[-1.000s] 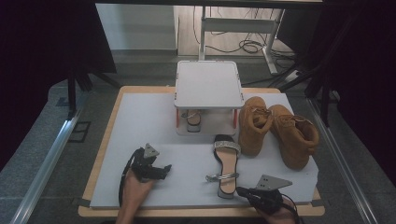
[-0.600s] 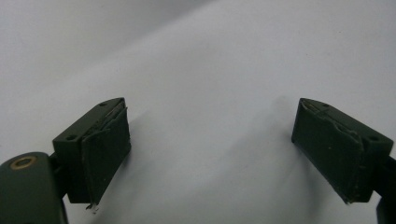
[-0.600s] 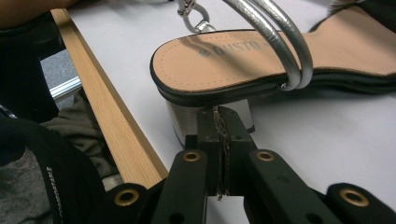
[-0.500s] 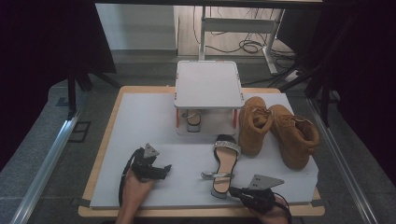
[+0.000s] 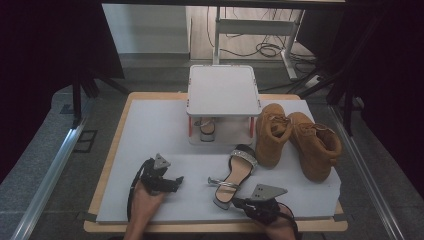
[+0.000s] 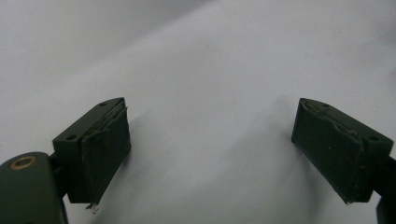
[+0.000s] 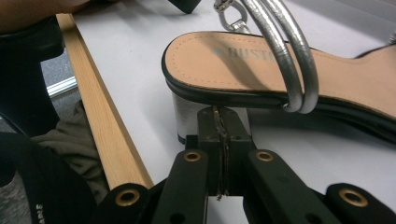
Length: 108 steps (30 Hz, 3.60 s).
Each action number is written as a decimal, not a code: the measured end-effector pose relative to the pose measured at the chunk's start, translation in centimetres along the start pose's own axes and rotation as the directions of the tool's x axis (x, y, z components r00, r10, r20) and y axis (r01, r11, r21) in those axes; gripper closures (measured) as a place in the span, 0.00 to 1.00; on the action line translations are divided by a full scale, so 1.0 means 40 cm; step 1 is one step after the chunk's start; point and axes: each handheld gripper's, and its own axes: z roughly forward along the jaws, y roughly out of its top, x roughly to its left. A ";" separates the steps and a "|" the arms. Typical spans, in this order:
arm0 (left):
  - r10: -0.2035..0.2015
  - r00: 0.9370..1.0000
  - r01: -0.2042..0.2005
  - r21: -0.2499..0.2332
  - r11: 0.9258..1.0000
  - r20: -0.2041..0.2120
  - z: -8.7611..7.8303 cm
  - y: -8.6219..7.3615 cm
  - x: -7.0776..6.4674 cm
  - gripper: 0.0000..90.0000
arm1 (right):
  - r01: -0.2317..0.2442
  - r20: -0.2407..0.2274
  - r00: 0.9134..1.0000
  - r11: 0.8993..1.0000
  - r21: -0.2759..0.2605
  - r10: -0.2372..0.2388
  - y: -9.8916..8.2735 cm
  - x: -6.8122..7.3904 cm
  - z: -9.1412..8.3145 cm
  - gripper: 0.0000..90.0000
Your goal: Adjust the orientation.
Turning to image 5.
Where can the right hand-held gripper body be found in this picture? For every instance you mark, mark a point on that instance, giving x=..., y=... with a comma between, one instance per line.
x=265, y=210

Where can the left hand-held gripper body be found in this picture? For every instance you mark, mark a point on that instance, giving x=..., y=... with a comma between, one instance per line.
x=155, y=176

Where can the tan suede boot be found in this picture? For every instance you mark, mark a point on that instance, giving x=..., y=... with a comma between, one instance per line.
x=313, y=156
x=268, y=146

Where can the white two-tier shoe rack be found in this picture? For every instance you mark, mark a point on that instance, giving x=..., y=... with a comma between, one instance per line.
x=221, y=90

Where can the person's right hand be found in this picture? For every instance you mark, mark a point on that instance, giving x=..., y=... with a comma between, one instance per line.
x=281, y=230

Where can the person's left hand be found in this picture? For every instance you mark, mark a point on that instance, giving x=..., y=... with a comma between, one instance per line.
x=145, y=205

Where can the white paper sheet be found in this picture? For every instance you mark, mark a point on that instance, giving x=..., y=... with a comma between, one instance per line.
x=153, y=133

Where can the black tape strip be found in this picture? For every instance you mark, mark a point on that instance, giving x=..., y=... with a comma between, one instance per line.
x=90, y=216
x=340, y=217

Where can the black metal stand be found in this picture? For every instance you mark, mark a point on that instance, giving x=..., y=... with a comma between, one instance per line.
x=77, y=100
x=348, y=116

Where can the white power strip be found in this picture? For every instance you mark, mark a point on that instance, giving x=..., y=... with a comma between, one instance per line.
x=313, y=81

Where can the black curtain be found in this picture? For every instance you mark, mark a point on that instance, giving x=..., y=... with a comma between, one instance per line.
x=40, y=66
x=400, y=83

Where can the aluminium rail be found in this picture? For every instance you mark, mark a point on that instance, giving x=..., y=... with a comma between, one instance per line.
x=50, y=180
x=366, y=180

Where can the white metal desk frame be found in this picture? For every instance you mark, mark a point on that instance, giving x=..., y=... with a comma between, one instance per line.
x=253, y=26

